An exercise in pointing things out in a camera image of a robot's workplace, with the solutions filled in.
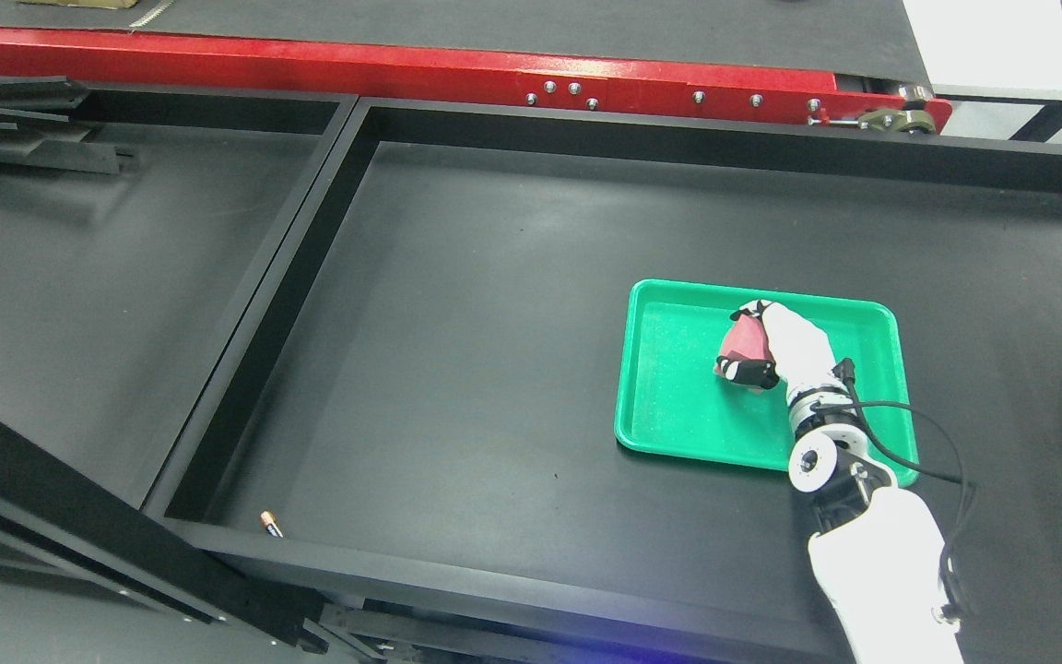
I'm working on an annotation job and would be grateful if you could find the black metal shelf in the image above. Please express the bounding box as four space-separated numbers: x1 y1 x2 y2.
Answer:
0 81 357 652
150 101 1062 663

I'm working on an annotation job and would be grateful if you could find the pink cube block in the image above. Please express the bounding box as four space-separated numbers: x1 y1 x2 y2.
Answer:
713 314 780 390

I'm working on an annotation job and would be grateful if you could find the black metal shelf left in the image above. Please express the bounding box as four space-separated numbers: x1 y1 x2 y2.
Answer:
0 81 357 652

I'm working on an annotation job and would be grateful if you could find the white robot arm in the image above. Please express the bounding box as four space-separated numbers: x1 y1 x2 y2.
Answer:
788 362 962 663

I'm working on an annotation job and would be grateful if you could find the red conveyor frame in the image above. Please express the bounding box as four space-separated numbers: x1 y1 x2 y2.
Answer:
0 27 909 127

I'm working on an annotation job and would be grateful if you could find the green plastic tray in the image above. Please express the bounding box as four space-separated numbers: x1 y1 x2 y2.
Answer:
614 279 919 472

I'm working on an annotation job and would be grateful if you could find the black metal shelf right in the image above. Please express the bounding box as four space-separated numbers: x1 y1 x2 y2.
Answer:
150 101 1062 663

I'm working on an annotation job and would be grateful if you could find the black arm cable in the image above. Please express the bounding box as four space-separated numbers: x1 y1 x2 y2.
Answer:
833 358 979 628

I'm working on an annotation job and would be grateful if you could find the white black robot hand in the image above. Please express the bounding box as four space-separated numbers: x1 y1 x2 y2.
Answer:
729 299 843 403

